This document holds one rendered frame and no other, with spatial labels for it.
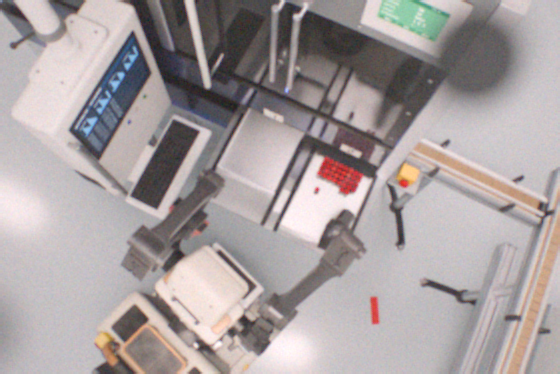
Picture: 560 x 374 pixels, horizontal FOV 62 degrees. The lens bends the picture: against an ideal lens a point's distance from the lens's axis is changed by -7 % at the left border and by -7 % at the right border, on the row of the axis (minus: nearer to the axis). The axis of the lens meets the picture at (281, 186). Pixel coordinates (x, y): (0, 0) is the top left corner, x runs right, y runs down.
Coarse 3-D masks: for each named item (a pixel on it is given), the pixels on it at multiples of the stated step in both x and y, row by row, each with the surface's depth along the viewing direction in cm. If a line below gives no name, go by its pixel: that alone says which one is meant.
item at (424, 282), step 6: (420, 282) 286; (426, 282) 280; (432, 282) 279; (438, 282) 279; (438, 288) 277; (444, 288) 276; (450, 288) 275; (450, 294) 275; (456, 294) 274; (456, 300) 276; (462, 300) 272; (468, 300) 272; (474, 300) 273
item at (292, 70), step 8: (304, 8) 125; (296, 16) 122; (296, 24) 123; (296, 32) 127; (296, 40) 131; (296, 48) 136; (288, 72) 149; (296, 72) 158; (288, 80) 154; (288, 88) 159
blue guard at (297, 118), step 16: (64, 16) 201; (160, 64) 205; (176, 64) 197; (192, 64) 190; (192, 80) 205; (224, 80) 191; (240, 96) 199; (256, 96) 192; (288, 112) 192; (304, 112) 186; (304, 128) 200; (320, 128) 193; (336, 128) 186; (336, 144) 200; (352, 144) 193; (368, 144) 186; (368, 160) 200
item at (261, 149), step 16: (256, 112) 217; (240, 128) 214; (256, 128) 215; (272, 128) 215; (288, 128) 215; (240, 144) 213; (256, 144) 213; (272, 144) 213; (288, 144) 213; (224, 160) 211; (240, 160) 211; (256, 160) 211; (272, 160) 211; (288, 160) 211; (240, 176) 206; (256, 176) 209; (272, 176) 209; (272, 192) 206
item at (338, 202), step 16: (320, 160) 212; (304, 176) 207; (304, 192) 208; (320, 192) 208; (336, 192) 209; (288, 208) 203; (304, 208) 206; (320, 208) 207; (336, 208) 207; (352, 208) 207; (288, 224) 204; (304, 224) 205; (320, 224) 205
